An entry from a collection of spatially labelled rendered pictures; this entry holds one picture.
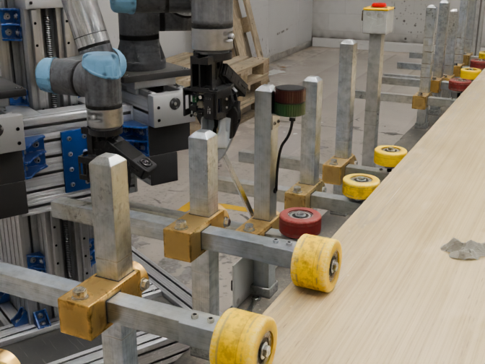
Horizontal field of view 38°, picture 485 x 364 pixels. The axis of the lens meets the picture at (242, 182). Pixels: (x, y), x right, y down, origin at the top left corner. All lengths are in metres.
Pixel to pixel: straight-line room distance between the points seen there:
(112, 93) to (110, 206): 0.57
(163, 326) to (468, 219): 0.70
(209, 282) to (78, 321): 0.34
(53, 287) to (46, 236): 1.22
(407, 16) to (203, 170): 8.40
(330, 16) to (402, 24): 0.97
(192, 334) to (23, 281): 0.27
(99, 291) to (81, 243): 1.30
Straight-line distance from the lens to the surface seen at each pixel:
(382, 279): 1.11
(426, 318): 1.02
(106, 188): 0.90
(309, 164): 1.59
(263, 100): 1.32
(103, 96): 1.44
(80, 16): 1.61
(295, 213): 1.34
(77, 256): 2.25
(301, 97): 1.29
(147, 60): 2.04
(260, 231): 1.34
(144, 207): 1.49
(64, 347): 2.27
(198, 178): 1.12
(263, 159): 1.35
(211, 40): 1.25
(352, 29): 9.62
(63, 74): 1.49
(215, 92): 1.24
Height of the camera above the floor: 1.40
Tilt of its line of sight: 19 degrees down
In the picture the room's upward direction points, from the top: straight up
